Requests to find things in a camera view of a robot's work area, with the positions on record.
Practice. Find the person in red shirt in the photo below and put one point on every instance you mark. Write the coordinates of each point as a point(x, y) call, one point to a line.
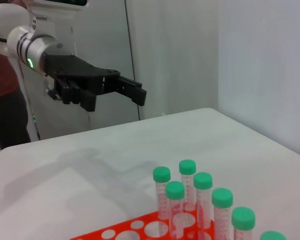
point(5, 82)

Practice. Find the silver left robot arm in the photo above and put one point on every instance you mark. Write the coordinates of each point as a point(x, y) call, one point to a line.
point(22, 41)

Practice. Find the clear test tube green cap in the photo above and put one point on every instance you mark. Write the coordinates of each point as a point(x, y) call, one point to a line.
point(161, 174)
point(187, 167)
point(175, 191)
point(222, 198)
point(243, 218)
point(203, 180)
point(272, 236)

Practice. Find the orange test tube rack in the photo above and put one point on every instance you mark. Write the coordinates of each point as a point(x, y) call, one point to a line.
point(140, 227)

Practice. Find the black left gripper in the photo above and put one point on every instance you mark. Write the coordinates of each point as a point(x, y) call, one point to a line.
point(75, 71)

